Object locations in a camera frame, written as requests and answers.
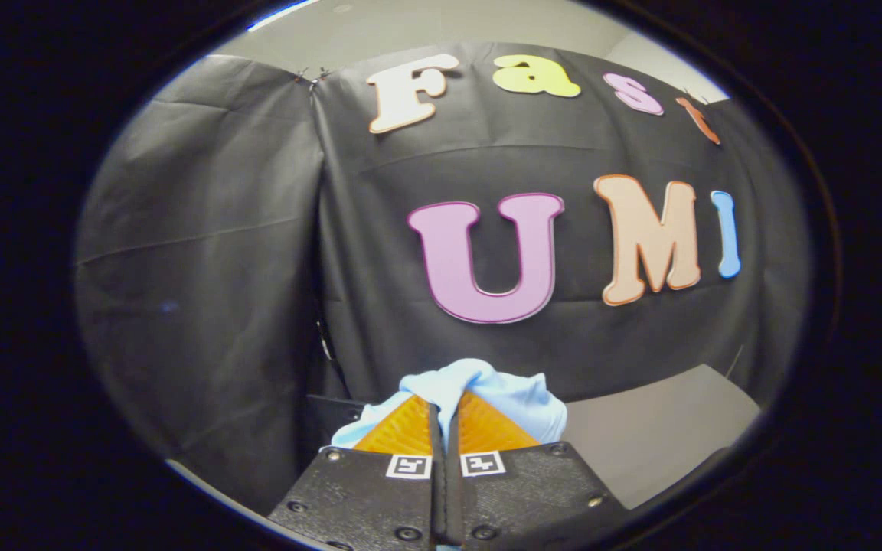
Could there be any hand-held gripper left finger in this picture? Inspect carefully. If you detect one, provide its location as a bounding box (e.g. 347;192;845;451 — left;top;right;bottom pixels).
267;394;446;551

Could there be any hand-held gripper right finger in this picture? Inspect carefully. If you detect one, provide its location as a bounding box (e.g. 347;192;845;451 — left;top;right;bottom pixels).
445;390;628;551

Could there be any dark washing machine lid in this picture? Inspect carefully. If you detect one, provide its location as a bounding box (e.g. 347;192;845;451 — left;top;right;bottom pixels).
307;394;371;448

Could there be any light blue garment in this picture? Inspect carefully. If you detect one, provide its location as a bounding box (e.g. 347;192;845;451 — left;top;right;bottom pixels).
330;358;568;452

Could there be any white cabinet with grey top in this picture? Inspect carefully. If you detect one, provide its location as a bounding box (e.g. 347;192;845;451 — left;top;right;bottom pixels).
563;364;762;510

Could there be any black backdrop cloth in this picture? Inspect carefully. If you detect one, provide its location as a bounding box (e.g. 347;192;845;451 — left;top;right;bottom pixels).
73;42;813;514

